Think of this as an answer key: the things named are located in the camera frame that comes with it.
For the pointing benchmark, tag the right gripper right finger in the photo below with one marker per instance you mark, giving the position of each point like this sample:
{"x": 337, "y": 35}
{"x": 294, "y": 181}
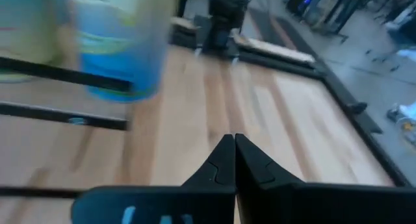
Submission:
{"x": 292, "y": 204}

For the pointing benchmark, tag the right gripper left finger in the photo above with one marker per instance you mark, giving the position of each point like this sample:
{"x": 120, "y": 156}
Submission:
{"x": 195, "y": 204}

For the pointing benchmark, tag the blue tomato label can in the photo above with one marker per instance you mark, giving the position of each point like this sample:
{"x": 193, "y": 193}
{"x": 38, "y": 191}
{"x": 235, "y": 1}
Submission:
{"x": 120, "y": 61}

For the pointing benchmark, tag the yellow label can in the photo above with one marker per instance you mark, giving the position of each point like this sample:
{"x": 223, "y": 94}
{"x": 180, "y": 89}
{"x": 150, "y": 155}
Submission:
{"x": 29, "y": 39}

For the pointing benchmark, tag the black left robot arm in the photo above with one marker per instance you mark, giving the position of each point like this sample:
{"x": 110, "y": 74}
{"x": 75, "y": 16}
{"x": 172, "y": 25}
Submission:
{"x": 224, "y": 22}

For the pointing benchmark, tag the black clamp knob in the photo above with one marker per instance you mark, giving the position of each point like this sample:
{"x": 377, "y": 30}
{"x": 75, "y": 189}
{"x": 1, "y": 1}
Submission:
{"x": 357, "y": 107}

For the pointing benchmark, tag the black orange-striped floor mat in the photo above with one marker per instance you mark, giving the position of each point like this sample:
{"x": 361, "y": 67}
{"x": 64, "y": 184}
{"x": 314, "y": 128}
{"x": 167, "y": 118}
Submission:
{"x": 263, "y": 26}

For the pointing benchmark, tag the black box blue light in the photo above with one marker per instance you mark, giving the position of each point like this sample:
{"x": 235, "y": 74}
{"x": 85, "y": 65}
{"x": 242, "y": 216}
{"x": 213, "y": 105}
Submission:
{"x": 299, "y": 1}

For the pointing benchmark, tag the black aluminium table frame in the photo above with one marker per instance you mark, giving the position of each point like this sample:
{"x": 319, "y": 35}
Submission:
{"x": 341, "y": 91}

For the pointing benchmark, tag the wooden shelf black frame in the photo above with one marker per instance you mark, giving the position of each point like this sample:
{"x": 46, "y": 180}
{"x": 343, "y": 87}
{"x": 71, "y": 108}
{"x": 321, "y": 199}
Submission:
{"x": 61, "y": 75}

